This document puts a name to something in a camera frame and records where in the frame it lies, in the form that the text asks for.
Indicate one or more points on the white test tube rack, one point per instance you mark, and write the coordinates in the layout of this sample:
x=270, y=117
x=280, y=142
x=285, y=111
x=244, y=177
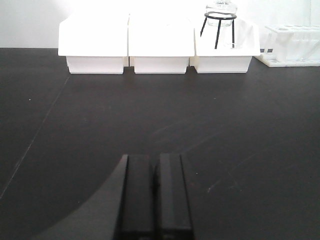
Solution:
x=291, y=46

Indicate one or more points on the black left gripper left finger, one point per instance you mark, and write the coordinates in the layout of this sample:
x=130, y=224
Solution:
x=136, y=219

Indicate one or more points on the clear glass flask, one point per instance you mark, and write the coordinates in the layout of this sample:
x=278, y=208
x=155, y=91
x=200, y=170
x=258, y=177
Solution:
x=222, y=9

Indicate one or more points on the white storage bin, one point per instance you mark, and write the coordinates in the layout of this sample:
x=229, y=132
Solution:
x=160, y=45
x=232, y=54
x=94, y=44

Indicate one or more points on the black wire tripod stand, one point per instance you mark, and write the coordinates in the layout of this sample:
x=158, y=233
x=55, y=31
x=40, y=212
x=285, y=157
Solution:
x=218, y=25

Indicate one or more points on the middle white storage bin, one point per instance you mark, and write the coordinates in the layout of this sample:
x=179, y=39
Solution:
x=160, y=45

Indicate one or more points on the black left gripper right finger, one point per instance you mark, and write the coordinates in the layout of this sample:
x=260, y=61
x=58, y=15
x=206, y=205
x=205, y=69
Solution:
x=172, y=213

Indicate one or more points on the left white storage bin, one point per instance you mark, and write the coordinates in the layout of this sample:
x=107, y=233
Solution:
x=94, y=44

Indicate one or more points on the right white storage bin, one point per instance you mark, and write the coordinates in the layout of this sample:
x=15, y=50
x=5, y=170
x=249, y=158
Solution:
x=232, y=54

